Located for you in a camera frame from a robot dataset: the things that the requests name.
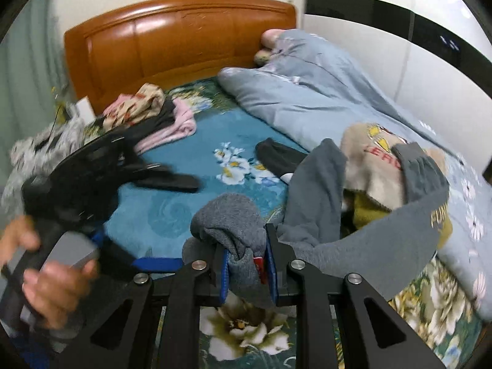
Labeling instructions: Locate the green curtain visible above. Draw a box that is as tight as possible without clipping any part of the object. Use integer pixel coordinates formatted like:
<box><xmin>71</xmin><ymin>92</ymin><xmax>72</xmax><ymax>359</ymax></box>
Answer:
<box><xmin>1</xmin><ymin>0</ymin><xmax>69</xmax><ymax>184</ymax></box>

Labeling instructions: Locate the grey patterned fabric pile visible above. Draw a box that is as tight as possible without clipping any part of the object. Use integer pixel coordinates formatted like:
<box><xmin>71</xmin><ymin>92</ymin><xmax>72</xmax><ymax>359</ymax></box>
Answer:
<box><xmin>1</xmin><ymin>117</ymin><xmax>85</xmax><ymax>220</ymax></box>

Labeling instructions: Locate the orange wooden headboard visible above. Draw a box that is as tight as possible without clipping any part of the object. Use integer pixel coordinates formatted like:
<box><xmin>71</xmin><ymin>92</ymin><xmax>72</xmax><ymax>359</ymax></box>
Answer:
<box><xmin>64</xmin><ymin>0</ymin><xmax>297</xmax><ymax>114</ymax></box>

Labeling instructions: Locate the beige floral folded garment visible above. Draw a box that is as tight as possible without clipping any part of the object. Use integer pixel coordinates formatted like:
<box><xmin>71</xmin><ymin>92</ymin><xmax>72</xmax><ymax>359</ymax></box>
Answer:
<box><xmin>103</xmin><ymin>83</ymin><xmax>165</xmax><ymax>132</ymax></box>

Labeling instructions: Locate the grey fleece sweatshirt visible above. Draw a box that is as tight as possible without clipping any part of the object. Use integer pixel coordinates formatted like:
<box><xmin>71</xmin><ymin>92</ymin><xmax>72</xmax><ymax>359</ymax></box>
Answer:
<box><xmin>182</xmin><ymin>139</ymin><xmax>449</xmax><ymax>309</ymax></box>

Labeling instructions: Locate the teal floral bed blanket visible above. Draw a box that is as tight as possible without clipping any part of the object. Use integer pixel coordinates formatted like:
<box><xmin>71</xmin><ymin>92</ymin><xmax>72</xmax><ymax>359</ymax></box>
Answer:
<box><xmin>81</xmin><ymin>78</ymin><xmax>484</xmax><ymax>369</ymax></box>

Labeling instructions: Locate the dark grey white garment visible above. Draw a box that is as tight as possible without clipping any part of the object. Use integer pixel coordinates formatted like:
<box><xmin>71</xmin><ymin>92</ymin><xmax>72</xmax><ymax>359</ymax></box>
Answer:
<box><xmin>255</xmin><ymin>137</ymin><xmax>308</xmax><ymax>184</ymax></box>

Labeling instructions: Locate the black folded garment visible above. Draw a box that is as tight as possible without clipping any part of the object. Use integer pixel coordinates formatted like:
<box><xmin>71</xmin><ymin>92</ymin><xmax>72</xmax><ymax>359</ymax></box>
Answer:
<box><xmin>112</xmin><ymin>96</ymin><xmax>175</xmax><ymax>146</ymax></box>

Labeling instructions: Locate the pink pillow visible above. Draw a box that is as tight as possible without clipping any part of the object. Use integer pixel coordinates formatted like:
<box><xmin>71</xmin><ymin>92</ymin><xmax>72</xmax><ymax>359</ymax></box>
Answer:
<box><xmin>254</xmin><ymin>28</ymin><xmax>284</xmax><ymax>67</ymax></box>

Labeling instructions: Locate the beige printed sweatshirt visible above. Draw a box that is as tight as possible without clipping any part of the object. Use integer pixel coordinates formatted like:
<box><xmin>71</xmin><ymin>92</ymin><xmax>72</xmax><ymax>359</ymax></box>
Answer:
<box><xmin>339</xmin><ymin>122</ymin><xmax>449</xmax><ymax>212</ymax></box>

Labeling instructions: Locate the white box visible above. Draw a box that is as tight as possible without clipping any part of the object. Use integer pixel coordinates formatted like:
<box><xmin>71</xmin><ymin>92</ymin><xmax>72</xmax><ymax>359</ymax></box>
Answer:
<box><xmin>75</xmin><ymin>96</ymin><xmax>96</xmax><ymax>125</ymax></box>

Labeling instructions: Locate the light blue floral quilt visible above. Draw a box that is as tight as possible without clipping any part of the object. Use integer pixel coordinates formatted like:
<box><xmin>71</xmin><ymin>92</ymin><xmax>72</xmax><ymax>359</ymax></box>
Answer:
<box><xmin>218</xmin><ymin>29</ymin><xmax>491</xmax><ymax>320</ymax></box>

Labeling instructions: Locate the white black wardrobe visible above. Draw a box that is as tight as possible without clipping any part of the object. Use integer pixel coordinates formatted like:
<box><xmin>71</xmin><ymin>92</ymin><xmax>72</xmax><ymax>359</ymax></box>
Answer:
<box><xmin>303</xmin><ymin>0</ymin><xmax>491</xmax><ymax>172</ymax></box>

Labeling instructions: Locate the person left hand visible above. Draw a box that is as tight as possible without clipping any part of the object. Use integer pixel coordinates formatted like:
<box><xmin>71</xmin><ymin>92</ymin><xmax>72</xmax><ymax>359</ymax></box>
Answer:
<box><xmin>1</xmin><ymin>216</ymin><xmax>98</xmax><ymax>330</ymax></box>

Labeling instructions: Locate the pink folded garment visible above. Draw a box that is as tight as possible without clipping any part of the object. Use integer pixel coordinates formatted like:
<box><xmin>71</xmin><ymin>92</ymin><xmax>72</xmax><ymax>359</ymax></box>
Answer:
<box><xmin>133</xmin><ymin>97</ymin><xmax>197</xmax><ymax>154</ymax></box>

